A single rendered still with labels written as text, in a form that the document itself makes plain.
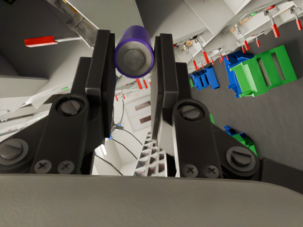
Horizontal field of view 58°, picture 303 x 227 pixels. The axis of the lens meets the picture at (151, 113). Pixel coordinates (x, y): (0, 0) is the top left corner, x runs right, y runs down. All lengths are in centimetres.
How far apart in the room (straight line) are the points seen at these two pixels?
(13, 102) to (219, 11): 41
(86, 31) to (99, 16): 8
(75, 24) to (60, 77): 22
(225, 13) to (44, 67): 34
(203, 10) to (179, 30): 5
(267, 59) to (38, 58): 129
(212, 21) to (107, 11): 30
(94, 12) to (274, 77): 144
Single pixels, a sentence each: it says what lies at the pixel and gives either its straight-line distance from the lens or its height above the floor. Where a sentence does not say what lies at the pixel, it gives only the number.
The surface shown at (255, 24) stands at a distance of 102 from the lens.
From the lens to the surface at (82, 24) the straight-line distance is 34.
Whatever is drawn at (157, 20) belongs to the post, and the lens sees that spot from 52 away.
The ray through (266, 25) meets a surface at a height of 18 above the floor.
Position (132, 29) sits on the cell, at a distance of 16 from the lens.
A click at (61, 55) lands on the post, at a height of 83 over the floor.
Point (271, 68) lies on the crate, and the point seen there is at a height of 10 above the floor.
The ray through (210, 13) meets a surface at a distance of 52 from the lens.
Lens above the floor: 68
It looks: 4 degrees up
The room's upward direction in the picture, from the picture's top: 111 degrees counter-clockwise
